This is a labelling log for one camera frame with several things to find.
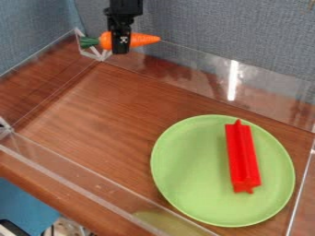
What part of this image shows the clear acrylic front wall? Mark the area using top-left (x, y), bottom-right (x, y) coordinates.
top-left (0, 132), bottom-right (217, 236)

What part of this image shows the clear acrylic back wall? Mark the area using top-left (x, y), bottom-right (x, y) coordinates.
top-left (108, 41), bottom-right (315, 134)

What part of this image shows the red plastic block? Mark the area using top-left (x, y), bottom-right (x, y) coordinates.
top-left (225, 119), bottom-right (260, 194)

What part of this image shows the clear acrylic left wall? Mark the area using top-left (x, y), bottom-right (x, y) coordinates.
top-left (0, 30), bottom-right (92, 124)

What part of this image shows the clear acrylic wall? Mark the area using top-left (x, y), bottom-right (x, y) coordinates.
top-left (0, 132), bottom-right (217, 236)
top-left (0, 30), bottom-right (92, 124)
top-left (108, 41), bottom-right (315, 134)

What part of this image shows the orange toy carrot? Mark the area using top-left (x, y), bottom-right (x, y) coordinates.
top-left (79, 31), bottom-right (161, 51)

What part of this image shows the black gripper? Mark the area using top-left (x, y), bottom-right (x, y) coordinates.
top-left (103, 0), bottom-right (143, 54)

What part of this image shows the green round plate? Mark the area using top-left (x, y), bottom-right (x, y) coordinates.
top-left (149, 114), bottom-right (296, 228)

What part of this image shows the clear acrylic corner bracket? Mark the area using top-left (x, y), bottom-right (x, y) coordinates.
top-left (73, 28), bottom-right (112, 62)

